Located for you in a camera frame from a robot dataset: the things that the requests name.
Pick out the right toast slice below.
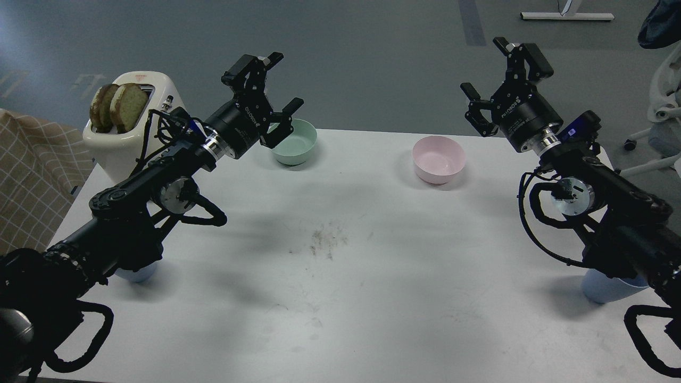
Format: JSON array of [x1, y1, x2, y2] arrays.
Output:
[[110, 83, 148, 134]]

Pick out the toast slice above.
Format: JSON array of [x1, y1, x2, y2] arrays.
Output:
[[110, 83, 148, 134], [89, 84, 120, 133]]

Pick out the beige checkered cloth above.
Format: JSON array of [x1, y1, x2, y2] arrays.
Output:
[[1, 109, 94, 255]]

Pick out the dark blue cloth item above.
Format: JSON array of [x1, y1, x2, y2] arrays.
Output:
[[637, 1, 680, 49]]

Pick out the pink bowl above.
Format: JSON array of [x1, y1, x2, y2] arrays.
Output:
[[411, 136, 467, 185]]

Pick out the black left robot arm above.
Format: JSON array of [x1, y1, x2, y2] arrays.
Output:
[[1, 52, 304, 382]]

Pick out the white desk foot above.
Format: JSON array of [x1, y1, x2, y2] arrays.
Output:
[[520, 1, 615, 22]]

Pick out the blue cup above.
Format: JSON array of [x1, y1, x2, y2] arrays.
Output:
[[114, 261, 160, 284], [581, 269, 649, 304]]

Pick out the green bowl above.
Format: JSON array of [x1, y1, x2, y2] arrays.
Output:
[[270, 118, 317, 166]]

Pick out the left toast slice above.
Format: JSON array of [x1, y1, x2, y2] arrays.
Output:
[[89, 84, 120, 133]]

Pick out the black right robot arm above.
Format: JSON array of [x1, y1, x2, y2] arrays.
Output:
[[460, 37, 680, 378]]

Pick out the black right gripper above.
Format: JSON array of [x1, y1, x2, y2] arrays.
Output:
[[460, 37, 564, 153]]

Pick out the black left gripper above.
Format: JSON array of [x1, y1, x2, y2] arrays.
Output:
[[205, 52, 304, 160]]

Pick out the cream white toaster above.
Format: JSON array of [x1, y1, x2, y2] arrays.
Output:
[[82, 71, 185, 184]]

